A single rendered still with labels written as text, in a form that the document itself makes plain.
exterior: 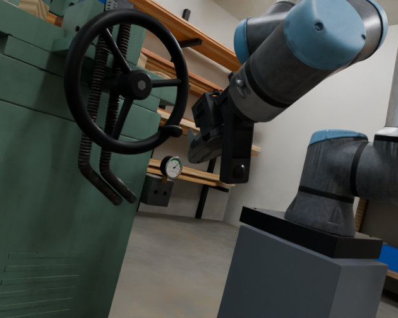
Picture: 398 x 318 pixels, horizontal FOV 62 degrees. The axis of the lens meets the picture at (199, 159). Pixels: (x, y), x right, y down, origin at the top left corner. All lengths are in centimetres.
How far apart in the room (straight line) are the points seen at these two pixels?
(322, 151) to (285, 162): 343
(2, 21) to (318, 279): 86
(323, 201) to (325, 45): 59
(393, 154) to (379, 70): 336
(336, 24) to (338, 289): 59
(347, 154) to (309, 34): 56
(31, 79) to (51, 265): 44
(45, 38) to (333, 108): 374
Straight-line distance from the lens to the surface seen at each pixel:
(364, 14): 52
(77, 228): 90
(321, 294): 85
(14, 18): 81
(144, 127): 94
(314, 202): 93
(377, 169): 89
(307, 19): 41
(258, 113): 48
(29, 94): 80
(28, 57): 81
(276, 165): 444
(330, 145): 94
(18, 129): 80
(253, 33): 60
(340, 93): 428
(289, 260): 88
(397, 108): 91
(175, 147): 407
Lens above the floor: 68
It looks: 1 degrees up
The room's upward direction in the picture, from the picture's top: 15 degrees clockwise
